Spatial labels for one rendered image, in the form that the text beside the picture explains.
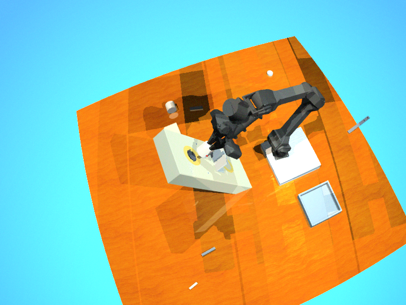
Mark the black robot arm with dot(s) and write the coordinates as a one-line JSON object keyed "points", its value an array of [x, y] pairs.
{"points": [[267, 101]]}

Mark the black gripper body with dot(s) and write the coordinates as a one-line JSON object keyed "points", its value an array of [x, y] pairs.
{"points": [[231, 149]]}

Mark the light blue square tray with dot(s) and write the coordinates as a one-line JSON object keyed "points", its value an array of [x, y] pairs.
{"points": [[319, 203]]}

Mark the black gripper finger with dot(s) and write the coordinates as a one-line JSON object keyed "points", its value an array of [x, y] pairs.
{"points": [[217, 145], [214, 137]]}

